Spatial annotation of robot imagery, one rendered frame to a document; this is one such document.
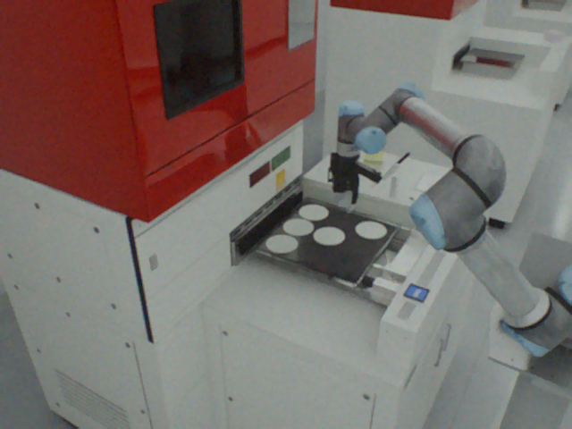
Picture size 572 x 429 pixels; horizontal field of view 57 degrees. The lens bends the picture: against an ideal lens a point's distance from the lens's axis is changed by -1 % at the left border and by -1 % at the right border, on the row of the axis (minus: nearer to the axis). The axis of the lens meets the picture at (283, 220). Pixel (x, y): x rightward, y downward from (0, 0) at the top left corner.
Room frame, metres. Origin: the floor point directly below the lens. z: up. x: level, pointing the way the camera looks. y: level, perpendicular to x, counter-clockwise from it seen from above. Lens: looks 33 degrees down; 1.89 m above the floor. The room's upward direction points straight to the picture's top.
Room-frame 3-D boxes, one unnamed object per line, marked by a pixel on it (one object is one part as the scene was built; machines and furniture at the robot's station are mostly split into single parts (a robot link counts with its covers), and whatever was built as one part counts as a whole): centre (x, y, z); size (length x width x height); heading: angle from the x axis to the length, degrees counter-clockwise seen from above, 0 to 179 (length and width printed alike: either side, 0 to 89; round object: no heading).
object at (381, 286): (1.19, -0.30, 0.89); 0.08 x 0.03 x 0.03; 59
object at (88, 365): (1.57, 0.44, 0.41); 0.82 x 0.71 x 0.82; 149
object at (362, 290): (1.31, -0.13, 0.84); 0.50 x 0.02 x 0.03; 59
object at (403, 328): (1.20, -0.42, 0.89); 0.55 x 0.09 x 0.14; 149
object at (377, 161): (1.77, -0.33, 1.00); 0.07 x 0.07 x 0.07; 74
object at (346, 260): (1.44, -0.14, 0.90); 0.34 x 0.34 x 0.01; 59
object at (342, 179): (1.45, -0.19, 1.13); 0.09 x 0.08 x 0.12; 101
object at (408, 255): (1.32, -0.38, 0.87); 0.36 x 0.08 x 0.03; 149
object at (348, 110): (1.45, -0.20, 1.29); 0.09 x 0.08 x 0.11; 18
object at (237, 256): (1.54, 0.04, 0.89); 0.44 x 0.02 x 0.10; 149
